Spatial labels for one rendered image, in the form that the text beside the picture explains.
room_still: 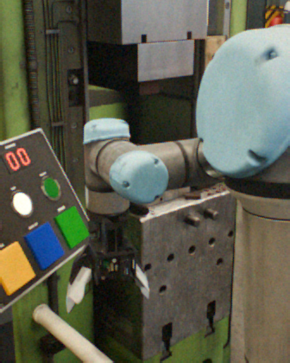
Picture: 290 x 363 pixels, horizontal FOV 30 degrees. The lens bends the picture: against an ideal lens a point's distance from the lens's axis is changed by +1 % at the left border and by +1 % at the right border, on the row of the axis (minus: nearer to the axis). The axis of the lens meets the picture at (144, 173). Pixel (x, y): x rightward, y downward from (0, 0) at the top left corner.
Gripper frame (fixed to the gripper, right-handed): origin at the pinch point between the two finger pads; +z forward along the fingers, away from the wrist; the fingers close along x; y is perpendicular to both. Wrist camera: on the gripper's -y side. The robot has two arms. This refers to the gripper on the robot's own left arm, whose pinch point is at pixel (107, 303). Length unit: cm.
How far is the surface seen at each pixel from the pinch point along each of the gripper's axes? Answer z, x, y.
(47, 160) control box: -20.6, -6.4, -28.1
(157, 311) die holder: 32, 24, -42
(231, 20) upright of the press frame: -47, 62, -80
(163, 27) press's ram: -47, 28, -50
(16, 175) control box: -20.3, -13.5, -20.1
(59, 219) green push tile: -10.1, -5.7, -18.7
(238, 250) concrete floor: 93, 124, -181
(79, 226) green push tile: -6.9, -1.0, -21.1
